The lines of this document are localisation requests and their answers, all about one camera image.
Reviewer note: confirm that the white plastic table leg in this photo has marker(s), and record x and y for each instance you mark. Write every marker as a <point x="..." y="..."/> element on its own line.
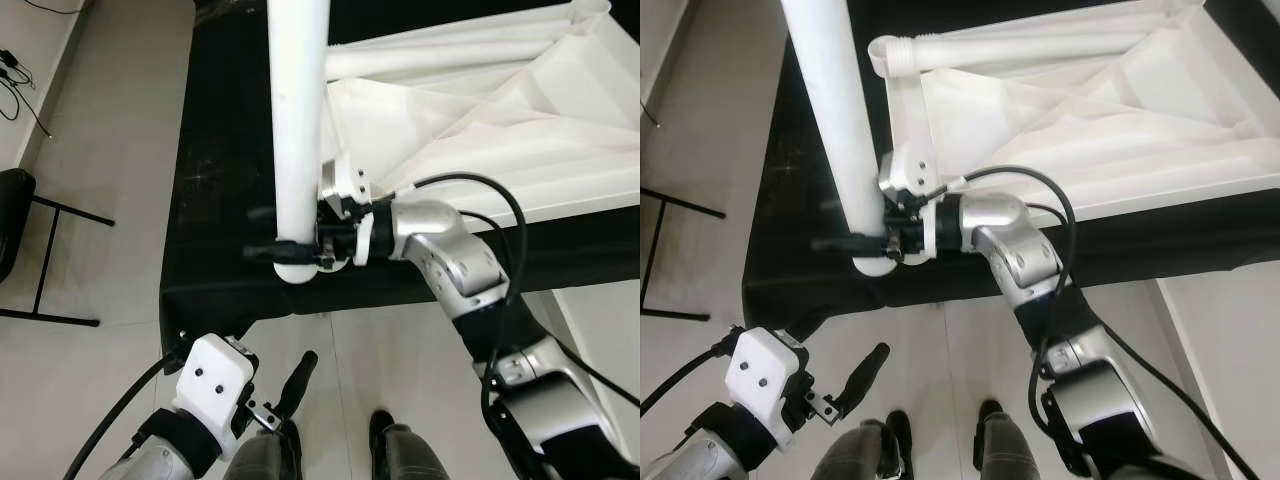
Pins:
<point x="835" y="100"/>
<point x="298" y="110"/>
<point x="1000" y="52"/>
<point x="450" y="55"/>

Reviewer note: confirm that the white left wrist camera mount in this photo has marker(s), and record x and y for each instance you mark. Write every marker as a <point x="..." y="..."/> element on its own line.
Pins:
<point x="212" y="380"/>
<point x="765" y="372"/>

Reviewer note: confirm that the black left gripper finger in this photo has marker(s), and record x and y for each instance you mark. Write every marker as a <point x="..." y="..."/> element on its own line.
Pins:
<point x="298" y="385"/>
<point x="865" y="378"/>

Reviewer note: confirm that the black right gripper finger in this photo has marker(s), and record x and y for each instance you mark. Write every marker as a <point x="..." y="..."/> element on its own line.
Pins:
<point x="280" y="253"/>
<point x="850" y="243"/>
<point x="262" y="213"/>

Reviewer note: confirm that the black folding chair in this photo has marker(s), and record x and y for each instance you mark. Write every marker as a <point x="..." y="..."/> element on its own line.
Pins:
<point x="15" y="220"/>
<point x="665" y="210"/>

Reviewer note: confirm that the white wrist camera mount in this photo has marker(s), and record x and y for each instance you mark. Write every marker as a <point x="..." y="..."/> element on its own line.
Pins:
<point x="212" y="380"/>
<point x="765" y="372"/>
<point x="345" y="180"/>
<point x="905" y="170"/>

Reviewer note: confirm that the black tablecloth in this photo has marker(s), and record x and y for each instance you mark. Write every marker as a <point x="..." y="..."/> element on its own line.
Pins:
<point x="790" y="260"/>
<point x="210" y="250"/>

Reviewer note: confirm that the white plastic table top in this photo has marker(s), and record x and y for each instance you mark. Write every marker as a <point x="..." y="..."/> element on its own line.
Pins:
<point x="1100" y="130"/>
<point x="500" y="140"/>

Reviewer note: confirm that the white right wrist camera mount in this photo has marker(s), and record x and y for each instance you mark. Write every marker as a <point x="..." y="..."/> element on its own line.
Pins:
<point x="345" y="180"/>
<point x="905" y="170"/>

